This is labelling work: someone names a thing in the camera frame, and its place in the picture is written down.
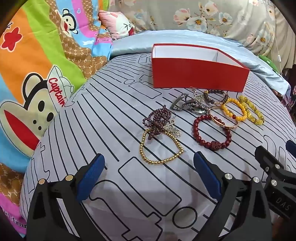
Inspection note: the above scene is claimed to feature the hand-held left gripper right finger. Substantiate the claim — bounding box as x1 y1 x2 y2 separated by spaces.
193 152 273 241

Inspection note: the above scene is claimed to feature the yellow bead bracelet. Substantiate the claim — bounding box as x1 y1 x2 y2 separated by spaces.
239 95 264 126

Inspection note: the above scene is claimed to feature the brown bead bracelet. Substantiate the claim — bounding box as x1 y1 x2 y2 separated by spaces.
203 89 229 105

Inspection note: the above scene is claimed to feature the silver metal watch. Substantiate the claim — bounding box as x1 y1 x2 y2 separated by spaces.
171 93 192 112

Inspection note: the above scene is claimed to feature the pink cat pillow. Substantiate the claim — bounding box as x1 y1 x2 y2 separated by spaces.
98 10 137 40

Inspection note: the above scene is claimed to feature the rose gold bangle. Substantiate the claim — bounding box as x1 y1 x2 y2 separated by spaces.
208 105 243 130

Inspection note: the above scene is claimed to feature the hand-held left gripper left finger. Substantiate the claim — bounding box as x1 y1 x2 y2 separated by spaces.
27 153 111 241

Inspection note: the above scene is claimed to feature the green plastic object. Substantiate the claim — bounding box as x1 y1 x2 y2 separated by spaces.
258 54 281 75

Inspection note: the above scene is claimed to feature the light blue blanket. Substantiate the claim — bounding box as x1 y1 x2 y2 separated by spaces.
110 30 291 96

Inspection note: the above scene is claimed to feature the gold bead bracelet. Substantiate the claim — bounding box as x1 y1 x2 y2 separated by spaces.
139 130 184 164

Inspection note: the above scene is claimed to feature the thin silver chain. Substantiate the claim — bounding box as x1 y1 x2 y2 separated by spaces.
190 88 205 103

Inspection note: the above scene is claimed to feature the orange bead bracelet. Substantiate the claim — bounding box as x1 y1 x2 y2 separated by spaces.
221 98 247 122

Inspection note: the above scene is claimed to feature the white cord with switch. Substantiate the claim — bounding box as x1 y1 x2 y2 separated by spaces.
264 21 282 63

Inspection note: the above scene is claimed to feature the cartoon monkey blanket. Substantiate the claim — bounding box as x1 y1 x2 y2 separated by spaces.
0 0 114 232

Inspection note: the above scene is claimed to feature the silver flower chain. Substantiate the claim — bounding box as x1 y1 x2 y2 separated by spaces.
159 113 183 138

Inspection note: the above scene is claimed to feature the silver oval pendant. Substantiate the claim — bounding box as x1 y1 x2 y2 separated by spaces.
188 102 210 115

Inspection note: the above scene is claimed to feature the dark red bead bracelet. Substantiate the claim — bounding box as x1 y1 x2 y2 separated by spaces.
193 115 232 151

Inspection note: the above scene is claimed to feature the beige curtain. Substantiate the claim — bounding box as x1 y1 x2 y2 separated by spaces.
274 7 296 70

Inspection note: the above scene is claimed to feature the grey floral quilt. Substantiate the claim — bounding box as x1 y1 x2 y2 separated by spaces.
107 0 278 55

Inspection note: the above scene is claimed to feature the red cardboard box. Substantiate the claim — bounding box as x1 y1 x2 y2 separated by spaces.
151 43 250 92

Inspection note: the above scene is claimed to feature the purple bead bracelet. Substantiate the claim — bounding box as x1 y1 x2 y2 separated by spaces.
143 105 171 141

